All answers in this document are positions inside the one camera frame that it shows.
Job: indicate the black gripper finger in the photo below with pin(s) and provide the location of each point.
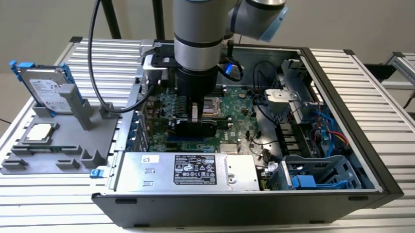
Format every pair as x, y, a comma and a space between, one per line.
194, 114

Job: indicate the black Nvidia graphics card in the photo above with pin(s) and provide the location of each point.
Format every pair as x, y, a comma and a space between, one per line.
207, 129

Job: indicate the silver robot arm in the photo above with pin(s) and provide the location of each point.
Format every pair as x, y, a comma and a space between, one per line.
198, 36

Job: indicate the CPU socket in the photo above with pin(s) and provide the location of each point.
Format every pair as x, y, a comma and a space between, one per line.
214, 104

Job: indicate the green Dell motherboard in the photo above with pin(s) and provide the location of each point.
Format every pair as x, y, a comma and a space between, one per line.
239, 114

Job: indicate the silver coin battery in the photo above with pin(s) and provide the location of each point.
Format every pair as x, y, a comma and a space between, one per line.
243, 94

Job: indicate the silver chipset heatsink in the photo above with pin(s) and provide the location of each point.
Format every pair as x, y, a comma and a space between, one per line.
230, 148

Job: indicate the silver power supply unit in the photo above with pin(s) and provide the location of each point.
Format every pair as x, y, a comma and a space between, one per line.
162, 174

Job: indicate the black stand pole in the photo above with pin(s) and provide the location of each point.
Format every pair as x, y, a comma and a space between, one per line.
159, 19
111, 19

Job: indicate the blue case latch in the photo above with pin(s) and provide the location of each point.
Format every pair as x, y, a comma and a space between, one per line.
96, 173

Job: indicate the open black PC case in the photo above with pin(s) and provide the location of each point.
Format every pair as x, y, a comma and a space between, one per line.
227, 211

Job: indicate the hard disk in blue carrier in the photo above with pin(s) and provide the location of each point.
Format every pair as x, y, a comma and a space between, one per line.
46, 92

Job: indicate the grey plastic parts rack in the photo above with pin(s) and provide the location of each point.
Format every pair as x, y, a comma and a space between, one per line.
48, 154

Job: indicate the silver CPU chip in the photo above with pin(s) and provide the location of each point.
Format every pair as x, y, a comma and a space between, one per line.
39, 132

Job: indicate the green RAM stick bare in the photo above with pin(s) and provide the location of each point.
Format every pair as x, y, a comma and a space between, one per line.
42, 146

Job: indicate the metal slat side table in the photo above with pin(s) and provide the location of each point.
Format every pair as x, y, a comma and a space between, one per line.
405, 60

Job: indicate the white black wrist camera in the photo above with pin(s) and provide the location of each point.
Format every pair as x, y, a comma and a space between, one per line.
159, 61

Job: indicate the silver metal drive bracket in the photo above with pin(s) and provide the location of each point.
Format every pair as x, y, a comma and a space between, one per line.
279, 95

